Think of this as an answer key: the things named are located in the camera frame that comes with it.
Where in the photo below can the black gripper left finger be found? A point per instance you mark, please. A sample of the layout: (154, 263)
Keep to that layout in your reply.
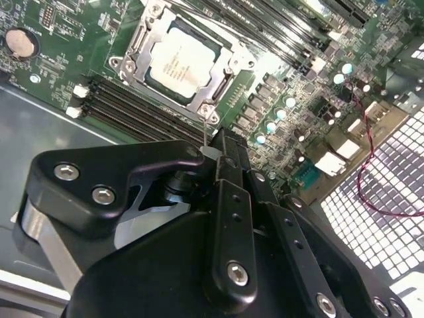
(132, 155)

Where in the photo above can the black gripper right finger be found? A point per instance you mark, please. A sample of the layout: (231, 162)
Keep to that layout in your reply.
(291, 234)

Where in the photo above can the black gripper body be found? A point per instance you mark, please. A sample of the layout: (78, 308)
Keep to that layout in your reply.
(149, 281)

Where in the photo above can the metal socket cover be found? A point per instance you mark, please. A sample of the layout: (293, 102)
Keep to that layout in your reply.
(139, 68)

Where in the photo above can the silver CPU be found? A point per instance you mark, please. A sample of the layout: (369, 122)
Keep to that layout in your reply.
(182, 63)

